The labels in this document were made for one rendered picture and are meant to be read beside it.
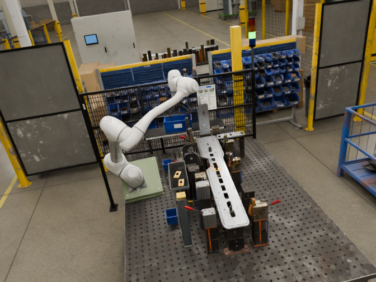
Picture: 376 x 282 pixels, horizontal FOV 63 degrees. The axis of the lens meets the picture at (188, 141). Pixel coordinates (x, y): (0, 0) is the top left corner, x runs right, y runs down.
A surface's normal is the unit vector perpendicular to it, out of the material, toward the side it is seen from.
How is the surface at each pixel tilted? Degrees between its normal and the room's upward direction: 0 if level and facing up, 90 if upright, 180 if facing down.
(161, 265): 0
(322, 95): 91
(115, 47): 90
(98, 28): 90
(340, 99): 89
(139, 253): 0
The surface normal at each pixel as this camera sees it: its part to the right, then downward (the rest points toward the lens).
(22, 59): 0.16, 0.41
